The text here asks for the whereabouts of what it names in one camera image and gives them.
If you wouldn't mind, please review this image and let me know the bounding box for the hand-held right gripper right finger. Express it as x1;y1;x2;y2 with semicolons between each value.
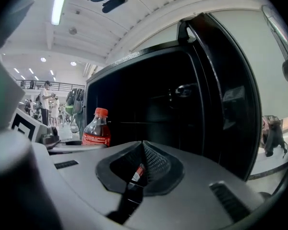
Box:
123;140;267;230

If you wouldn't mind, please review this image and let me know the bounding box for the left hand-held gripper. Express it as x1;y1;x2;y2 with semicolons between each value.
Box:
9;108;109;154

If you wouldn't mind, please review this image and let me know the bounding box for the dark backpack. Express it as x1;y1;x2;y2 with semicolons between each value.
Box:
261;115;288;158

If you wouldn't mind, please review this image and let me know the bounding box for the black balcony railing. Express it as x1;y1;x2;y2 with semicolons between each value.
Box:
15;79;86;92

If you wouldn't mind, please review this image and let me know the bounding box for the black mini fridge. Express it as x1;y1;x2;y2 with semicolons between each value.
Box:
83;12;264;182

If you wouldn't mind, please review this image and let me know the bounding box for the long ceiling light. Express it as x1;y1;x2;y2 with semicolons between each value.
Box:
50;0;70;26

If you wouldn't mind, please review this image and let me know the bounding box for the white low platform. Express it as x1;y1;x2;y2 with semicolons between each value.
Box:
248;126;288;181

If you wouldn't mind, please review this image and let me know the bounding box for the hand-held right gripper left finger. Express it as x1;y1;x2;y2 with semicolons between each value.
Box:
37;140;145;230

